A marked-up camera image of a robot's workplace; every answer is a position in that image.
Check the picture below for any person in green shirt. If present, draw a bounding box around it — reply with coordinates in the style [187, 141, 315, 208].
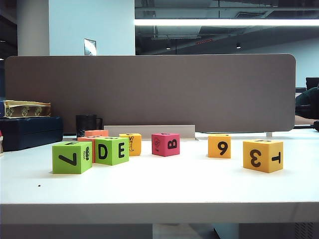
[295, 77, 319, 118]

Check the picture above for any yellow foam block number 9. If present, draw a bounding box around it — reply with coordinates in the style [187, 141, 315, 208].
[207, 133, 232, 159]

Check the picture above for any grey vented cabinet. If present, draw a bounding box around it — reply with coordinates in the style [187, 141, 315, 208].
[238, 223, 319, 239]

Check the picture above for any green foam block number 7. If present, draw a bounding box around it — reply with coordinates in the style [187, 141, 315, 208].
[51, 140, 93, 174]

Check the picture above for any black mug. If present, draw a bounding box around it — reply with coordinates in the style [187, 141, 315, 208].
[75, 114, 104, 137]

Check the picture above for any salmon foam block letter Y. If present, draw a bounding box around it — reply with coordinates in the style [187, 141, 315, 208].
[77, 135, 97, 164]

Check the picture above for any long ceiling light strip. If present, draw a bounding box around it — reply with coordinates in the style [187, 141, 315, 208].
[134, 18, 319, 26]

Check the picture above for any gold patterned cardboard box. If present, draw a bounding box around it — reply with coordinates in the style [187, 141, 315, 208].
[2, 100, 52, 119]

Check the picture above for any green foam block letter D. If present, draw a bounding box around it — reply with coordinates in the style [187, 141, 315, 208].
[94, 137, 130, 166]

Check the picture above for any framed wall sign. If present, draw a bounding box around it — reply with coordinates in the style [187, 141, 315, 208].
[83, 38, 97, 56]

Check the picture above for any yellow foam block number 3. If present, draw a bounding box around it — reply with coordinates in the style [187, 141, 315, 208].
[243, 138, 284, 173]

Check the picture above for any salmon foam block number 2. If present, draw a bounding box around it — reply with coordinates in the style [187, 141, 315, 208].
[84, 129, 109, 137]

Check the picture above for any yellow foam block alligator print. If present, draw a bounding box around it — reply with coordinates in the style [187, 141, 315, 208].
[119, 133, 143, 157]

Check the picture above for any pink foam block letter B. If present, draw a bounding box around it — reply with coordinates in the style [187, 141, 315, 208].
[151, 132, 180, 157]

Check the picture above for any dark blue case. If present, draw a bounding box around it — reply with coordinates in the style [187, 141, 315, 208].
[0, 116, 64, 152]

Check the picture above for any brown fabric desk divider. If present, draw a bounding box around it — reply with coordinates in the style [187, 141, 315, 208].
[4, 53, 297, 132]

